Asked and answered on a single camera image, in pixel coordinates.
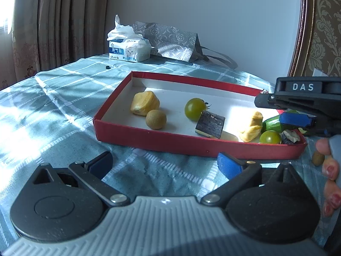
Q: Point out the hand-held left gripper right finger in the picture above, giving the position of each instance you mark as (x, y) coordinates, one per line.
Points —
(229, 165)

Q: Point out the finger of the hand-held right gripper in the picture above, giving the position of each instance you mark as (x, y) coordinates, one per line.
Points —
(295, 120)
(293, 102)

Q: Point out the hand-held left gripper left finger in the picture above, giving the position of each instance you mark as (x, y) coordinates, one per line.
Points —
(102, 162)

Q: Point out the green cucumber piece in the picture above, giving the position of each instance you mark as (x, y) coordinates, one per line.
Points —
(271, 122)

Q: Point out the yellow jackfruit piece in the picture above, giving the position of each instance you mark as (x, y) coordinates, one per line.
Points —
(145, 103)
(250, 130)

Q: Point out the red cardboard box lid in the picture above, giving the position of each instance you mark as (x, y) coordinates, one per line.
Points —
(170, 98)

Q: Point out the person's right hand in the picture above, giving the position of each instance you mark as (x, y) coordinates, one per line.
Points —
(330, 169)

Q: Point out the white tissue pack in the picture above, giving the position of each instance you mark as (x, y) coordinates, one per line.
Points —
(128, 50)

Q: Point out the grey patterned gift bag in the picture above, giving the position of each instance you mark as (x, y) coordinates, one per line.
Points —
(173, 37)

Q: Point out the brown patterned curtain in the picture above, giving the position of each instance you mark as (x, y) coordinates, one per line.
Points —
(53, 18)

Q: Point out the white wall switch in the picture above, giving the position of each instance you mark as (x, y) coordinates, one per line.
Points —
(318, 73)

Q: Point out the gold ornate wall frame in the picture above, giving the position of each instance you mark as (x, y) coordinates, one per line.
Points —
(303, 32)

